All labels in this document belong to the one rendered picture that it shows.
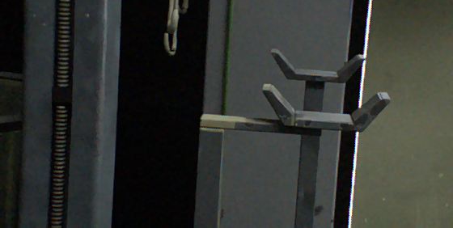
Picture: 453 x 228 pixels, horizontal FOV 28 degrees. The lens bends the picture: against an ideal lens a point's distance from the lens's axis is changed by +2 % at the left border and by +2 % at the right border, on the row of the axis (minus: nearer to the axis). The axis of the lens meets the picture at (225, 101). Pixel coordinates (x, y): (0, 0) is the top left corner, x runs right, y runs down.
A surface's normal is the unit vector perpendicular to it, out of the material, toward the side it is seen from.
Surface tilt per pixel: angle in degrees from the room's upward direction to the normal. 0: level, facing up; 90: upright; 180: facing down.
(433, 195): 57
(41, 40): 90
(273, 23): 90
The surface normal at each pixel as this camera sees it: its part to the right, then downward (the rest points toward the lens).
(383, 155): -0.03, -0.39
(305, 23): -0.07, 0.17
